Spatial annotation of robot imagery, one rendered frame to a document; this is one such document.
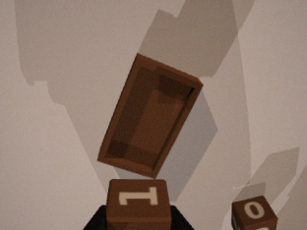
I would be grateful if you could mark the brown number cube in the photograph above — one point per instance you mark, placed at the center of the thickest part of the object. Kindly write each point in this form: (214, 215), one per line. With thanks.
(253, 214)
(137, 204)

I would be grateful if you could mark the brown rectangular tray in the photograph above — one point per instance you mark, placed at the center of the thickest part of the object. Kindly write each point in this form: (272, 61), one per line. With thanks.
(149, 115)

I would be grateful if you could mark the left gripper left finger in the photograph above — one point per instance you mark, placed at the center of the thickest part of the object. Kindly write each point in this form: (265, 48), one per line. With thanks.
(97, 222)

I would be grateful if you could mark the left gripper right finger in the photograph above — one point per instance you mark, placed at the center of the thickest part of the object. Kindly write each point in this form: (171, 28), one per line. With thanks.
(178, 221)

